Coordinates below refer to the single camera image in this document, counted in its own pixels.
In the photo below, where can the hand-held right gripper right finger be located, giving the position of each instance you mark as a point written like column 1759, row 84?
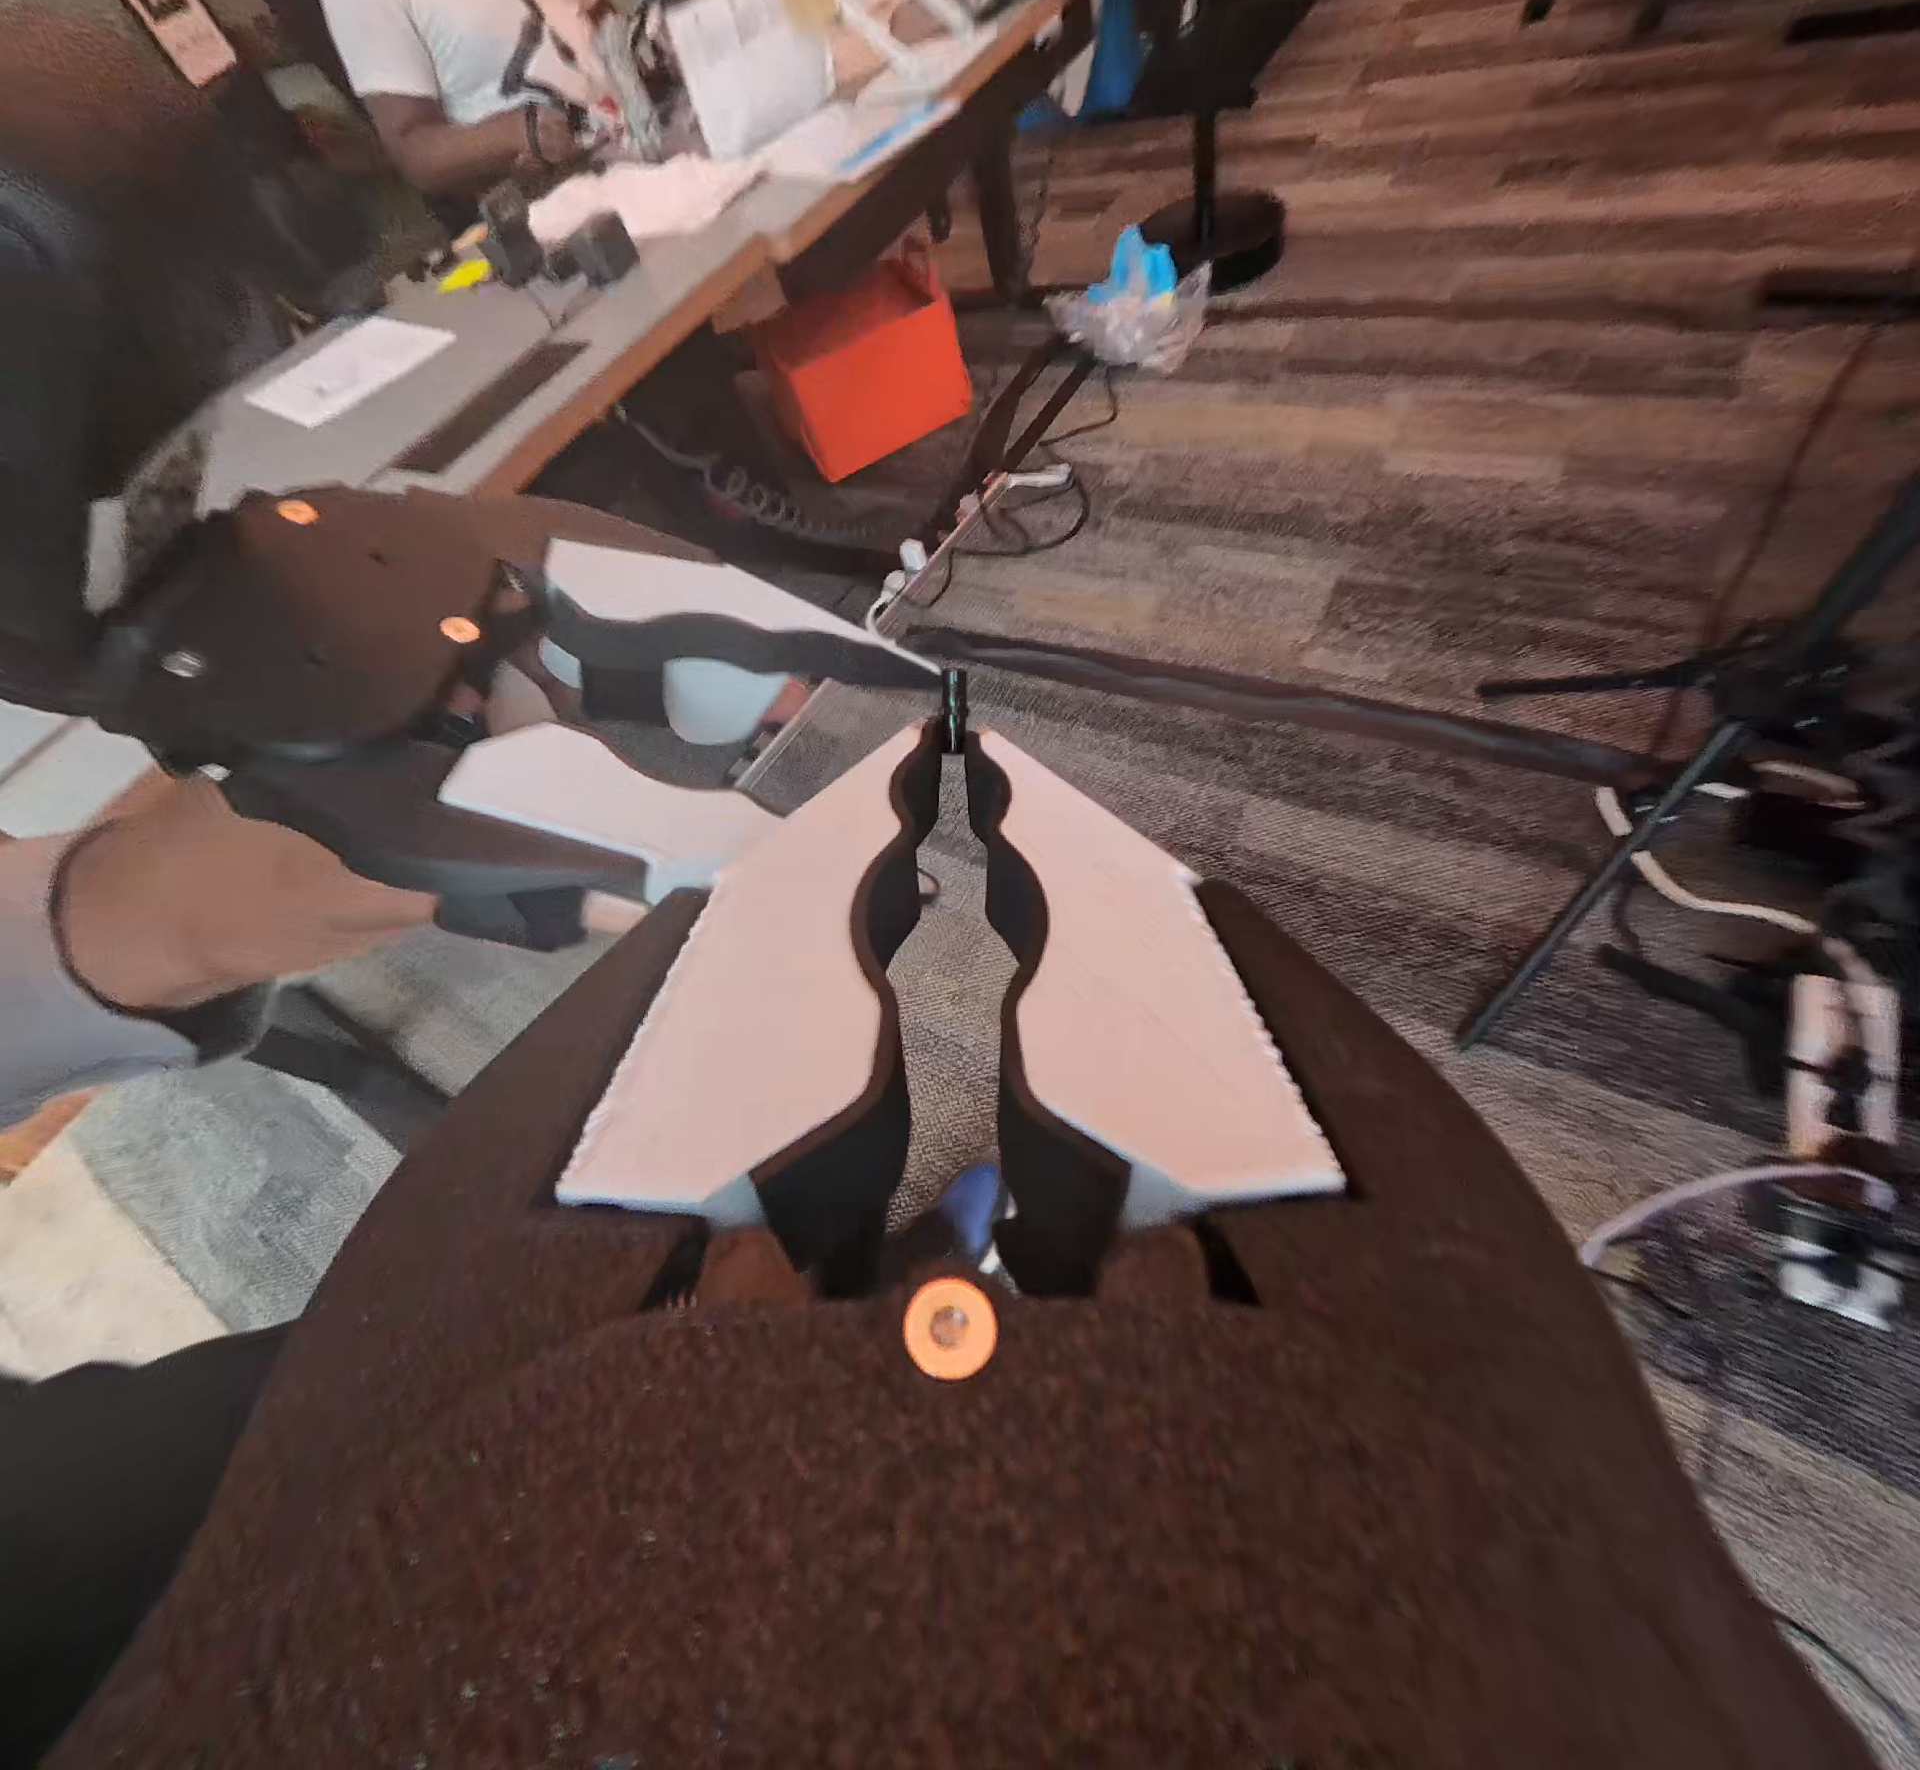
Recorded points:
column 1170, row 1051

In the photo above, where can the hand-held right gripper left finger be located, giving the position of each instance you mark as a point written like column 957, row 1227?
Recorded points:
column 721, row 1051

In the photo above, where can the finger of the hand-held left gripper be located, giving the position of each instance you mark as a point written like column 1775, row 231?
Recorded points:
column 600, row 796
column 704, row 607

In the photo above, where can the black toy pin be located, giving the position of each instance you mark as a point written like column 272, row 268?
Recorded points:
column 956, row 714

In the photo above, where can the person's left forearm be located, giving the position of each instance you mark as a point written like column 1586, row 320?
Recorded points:
column 45, row 989

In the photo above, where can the cluttered wooden-edged desk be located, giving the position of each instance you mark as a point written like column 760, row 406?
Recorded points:
column 674, row 285

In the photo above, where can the white paper sheet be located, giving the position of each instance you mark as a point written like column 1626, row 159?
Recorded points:
column 355, row 368

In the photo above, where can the person's shoe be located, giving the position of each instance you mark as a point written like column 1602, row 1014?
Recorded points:
column 977, row 1207

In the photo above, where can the white power strip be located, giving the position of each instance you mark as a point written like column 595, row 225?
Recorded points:
column 977, row 540
column 1847, row 1065

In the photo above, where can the crumpled plastic bag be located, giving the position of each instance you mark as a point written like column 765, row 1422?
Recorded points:
column 1132, row 299

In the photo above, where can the person's grey patterned sweatshirt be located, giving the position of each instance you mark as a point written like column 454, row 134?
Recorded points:
column 180, row 1199

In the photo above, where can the black tripod stand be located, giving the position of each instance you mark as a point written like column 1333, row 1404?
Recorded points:
column 1696, row 750

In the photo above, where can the black round-base stand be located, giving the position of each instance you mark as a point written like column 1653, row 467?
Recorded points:
column 1214, row 225

